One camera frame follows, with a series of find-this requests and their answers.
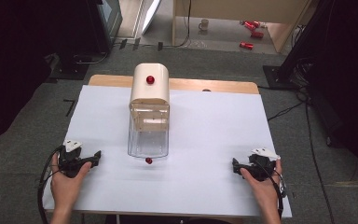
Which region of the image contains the person's right hand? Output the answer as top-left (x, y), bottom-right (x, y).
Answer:
top-left (240, 159), bottom-right (283, 217)

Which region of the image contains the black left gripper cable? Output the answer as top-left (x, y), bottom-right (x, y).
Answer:
top-left (36, 145), bottom-right (64, 224)

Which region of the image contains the wooden table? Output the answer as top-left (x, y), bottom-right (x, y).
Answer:
top-left (88, 74), bottom-right (260, 95)

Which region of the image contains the black metal stand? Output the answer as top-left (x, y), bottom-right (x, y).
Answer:
top-left (262, 0), bottom-right (335, 91)

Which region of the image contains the person's left hand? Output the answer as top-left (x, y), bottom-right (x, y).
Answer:
top-left (49, 153), bottom-right (93, 213)

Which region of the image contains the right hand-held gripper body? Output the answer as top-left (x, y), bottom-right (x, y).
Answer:
top-left (241, 147), bottom-right (282, 182)

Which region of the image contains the wooden desk frame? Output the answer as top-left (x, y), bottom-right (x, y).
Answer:
top-left (172, 0), bottom-right (312, 54)

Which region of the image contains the clear plastic door, red knob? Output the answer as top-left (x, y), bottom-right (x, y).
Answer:
top-left (127, 102), bottom-right (171, 165)

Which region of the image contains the black stand base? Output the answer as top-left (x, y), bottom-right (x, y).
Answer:
top-left (47, 51), bottom-right (90, 81)

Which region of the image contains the white table sheet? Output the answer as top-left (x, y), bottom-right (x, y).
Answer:
top-left (42, 84), bottom-right (293, 218)

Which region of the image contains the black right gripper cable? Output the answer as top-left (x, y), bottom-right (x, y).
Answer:
top-left (255, 159), bottom-right (288, 220)

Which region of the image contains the cream box with red knob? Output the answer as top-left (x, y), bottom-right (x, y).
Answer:
top-left (129, 63), bottom-right (171, 133)

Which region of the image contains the beige mug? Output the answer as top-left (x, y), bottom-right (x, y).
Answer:
top-left (198, 18), bottom-right (210, 32)

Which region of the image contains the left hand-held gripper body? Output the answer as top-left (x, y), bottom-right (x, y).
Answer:
top-left (58, 138), bottom-right (91, 179)

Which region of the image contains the white board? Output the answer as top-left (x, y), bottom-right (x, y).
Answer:
top-left (141, 0), bottom-right (163, 36)

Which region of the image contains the black floor cable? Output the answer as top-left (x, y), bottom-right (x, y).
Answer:
top-left (266, 87), bottom-right (337, 224)
top-left (162, 0), bottom-right (193, 49)

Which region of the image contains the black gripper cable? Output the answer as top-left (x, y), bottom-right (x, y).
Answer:
top-left (36, 145), bottom-right (64, 224)
top-left (255, 159), bottom-right (288, 220)

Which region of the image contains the dark monitor cabinet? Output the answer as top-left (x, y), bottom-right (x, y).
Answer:
top-left (85, 0), bottom-right (124, 55)

